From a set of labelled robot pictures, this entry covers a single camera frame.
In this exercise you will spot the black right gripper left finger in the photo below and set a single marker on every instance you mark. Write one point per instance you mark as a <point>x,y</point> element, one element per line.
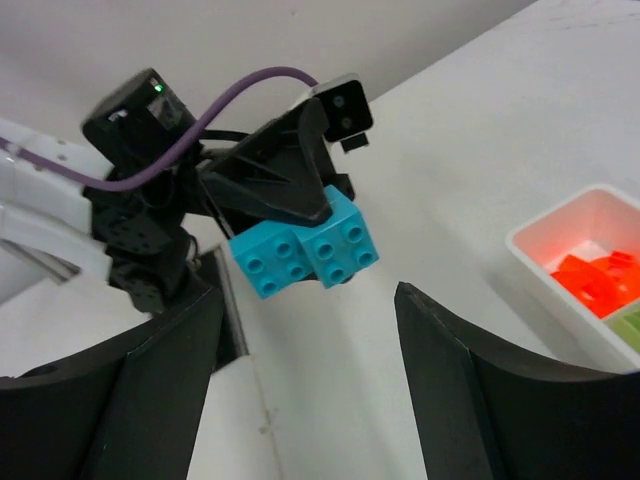
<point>126,408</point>

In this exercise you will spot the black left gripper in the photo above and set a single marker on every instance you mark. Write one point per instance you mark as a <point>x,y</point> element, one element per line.
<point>278,173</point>

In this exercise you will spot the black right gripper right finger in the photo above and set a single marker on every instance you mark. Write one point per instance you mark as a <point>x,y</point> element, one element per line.
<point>486,408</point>

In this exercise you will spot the blue lego block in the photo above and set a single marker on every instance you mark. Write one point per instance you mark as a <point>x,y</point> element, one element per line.
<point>340,247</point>
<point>271,257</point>

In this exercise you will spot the green lego block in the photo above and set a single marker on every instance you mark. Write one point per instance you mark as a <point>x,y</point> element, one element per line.
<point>626,325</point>

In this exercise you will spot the orange round lego piece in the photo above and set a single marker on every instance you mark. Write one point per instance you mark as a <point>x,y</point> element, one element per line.
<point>603,285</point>

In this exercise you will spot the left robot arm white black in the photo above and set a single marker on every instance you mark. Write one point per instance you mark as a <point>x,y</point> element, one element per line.
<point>115,206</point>

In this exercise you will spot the white three-compartment tray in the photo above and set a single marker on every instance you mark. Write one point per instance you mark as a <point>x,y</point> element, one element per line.
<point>592,223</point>

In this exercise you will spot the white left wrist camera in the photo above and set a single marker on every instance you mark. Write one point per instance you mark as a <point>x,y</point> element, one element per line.
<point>347,109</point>

